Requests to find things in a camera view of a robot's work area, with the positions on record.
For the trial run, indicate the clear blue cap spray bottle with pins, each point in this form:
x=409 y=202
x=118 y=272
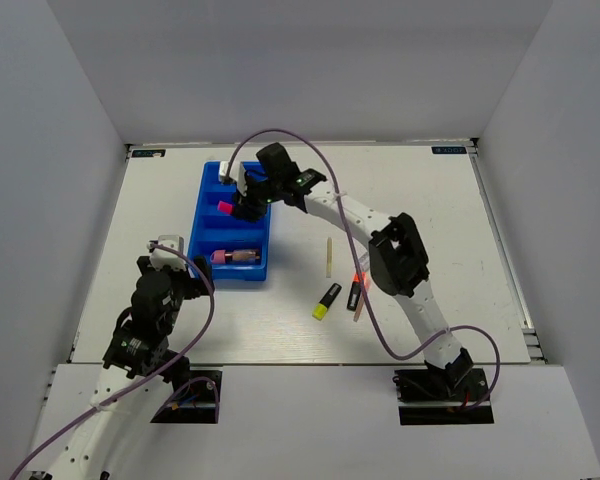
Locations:
x=364 y=261

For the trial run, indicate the orange cap black highlighter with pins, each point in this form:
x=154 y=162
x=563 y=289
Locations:
x=355 y=292

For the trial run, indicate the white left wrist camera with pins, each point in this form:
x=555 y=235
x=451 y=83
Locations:
x=166 y=252

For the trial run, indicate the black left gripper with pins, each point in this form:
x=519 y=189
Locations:
x=195 y=287

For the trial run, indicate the yellow cap black highlighter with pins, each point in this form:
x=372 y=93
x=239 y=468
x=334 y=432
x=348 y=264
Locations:
x=326 y=301

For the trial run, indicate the left corner label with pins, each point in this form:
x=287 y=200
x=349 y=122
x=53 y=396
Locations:
x=148 y=153

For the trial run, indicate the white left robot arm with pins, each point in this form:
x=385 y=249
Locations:
x=137 y=367

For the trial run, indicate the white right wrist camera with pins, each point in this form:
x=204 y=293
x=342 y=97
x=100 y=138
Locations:
x=234 y=174

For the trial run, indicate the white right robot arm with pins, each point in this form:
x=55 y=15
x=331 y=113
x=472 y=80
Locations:
x=398 y=261

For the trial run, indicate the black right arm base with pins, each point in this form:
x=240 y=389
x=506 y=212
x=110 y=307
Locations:
x=423 y=403

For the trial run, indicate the orange refill tube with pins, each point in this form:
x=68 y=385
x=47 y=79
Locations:
x=360 y=306

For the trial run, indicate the corner label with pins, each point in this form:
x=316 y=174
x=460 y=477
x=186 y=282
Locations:
x=449 y=150
x=148 y=153

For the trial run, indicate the right corner label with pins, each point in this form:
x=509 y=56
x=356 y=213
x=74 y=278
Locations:
x=449 y=150

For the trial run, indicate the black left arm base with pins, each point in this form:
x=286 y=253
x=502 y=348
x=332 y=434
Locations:
x=196 y=403

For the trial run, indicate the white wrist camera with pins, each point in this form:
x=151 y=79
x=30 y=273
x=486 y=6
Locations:
x=166 y=252
x=234 y=174

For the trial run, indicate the pink cap black highlighter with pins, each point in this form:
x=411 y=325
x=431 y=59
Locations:
x=225 y=208

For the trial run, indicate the blue compartment tray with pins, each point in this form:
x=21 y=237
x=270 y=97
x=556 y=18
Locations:
x=214 y=230

